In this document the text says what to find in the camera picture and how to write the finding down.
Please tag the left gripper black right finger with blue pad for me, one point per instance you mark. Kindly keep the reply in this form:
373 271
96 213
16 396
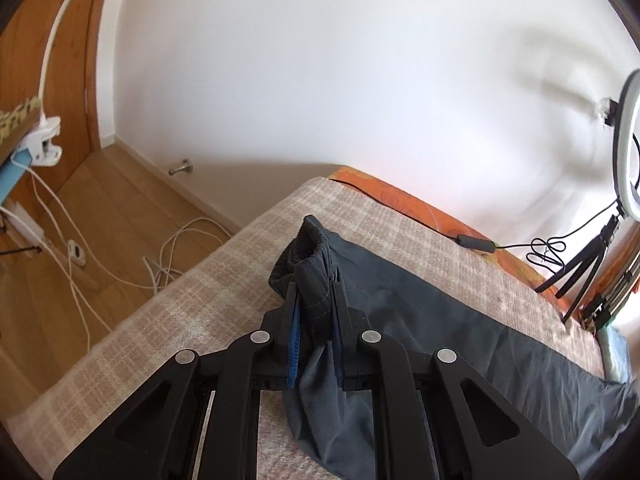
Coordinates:
352 368

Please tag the orange patterned bed sheet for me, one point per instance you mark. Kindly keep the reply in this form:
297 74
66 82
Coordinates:
434 219

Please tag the metal door stopper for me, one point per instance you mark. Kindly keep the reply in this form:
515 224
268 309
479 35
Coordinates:
186 167

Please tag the beige checkered bed blanket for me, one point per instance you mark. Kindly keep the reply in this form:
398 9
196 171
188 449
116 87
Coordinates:
225 296

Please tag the folded light blue jeans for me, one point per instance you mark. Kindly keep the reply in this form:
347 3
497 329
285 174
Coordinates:
615 355

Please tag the wooden door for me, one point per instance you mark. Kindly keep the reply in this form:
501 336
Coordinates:
55 43

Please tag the folded silver tripod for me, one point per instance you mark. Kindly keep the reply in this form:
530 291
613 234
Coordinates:
604 306

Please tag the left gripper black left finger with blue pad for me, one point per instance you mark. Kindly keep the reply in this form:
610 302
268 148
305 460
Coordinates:
276 367

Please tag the dark grey pants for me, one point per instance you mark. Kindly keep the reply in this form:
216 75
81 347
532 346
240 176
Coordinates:
582 415

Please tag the white ring light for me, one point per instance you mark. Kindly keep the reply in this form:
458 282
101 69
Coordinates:
625 119

